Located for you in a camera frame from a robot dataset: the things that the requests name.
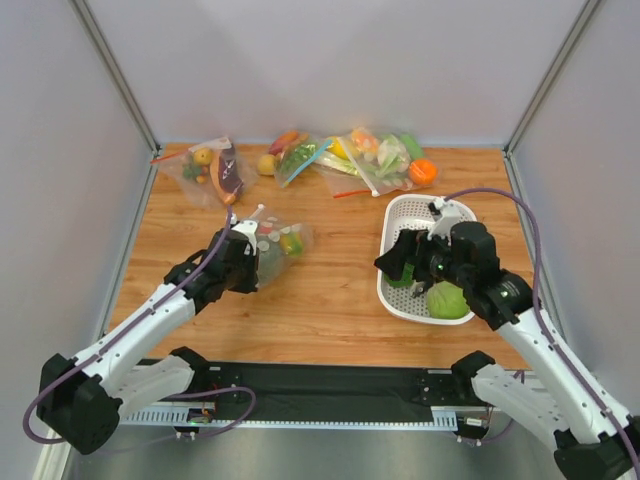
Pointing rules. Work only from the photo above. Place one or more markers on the zip bag with meat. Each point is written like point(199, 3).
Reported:
point(190, 169)

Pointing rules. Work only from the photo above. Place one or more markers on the red mango toy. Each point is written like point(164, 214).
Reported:
point(283, 141)

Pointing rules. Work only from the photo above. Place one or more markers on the green cabbage toy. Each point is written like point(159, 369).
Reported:
point(446, 301)

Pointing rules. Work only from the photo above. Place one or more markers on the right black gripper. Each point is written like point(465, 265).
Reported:
point(413, 255)

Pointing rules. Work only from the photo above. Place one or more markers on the yellow pear toy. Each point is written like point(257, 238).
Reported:
point(266, 165)

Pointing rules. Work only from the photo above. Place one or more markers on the green bell pepper toy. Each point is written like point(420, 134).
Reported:
point(400, 274)

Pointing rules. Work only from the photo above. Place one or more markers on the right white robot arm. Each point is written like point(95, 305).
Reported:
point(590, 434)

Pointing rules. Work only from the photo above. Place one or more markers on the white plastic basket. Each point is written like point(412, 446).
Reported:
point(408, 211)

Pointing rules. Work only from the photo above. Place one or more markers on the yellow green pepper toy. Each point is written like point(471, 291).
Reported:
point(292, 244)

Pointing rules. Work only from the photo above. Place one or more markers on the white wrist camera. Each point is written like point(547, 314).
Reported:
point(446, 214)
point(246, 230)

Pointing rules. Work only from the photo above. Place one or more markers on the orange fruit toy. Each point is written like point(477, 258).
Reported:
point(423, 172)

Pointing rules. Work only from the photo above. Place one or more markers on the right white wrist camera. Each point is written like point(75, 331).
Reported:
point(446, 214)

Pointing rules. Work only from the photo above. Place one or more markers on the steak toy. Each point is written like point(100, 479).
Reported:
point(225, 175)

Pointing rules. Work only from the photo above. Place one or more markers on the large zip bag vegetables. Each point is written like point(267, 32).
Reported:
point(363, 162)

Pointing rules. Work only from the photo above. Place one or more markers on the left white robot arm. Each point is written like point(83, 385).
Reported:
point(84, 398)

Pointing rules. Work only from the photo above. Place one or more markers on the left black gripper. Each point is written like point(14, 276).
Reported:
point(248, 265)

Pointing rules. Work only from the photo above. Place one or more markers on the polka dot zip bag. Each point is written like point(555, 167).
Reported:
point(272, 226)

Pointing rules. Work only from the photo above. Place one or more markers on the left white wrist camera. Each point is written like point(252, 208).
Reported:
point(246, 230)

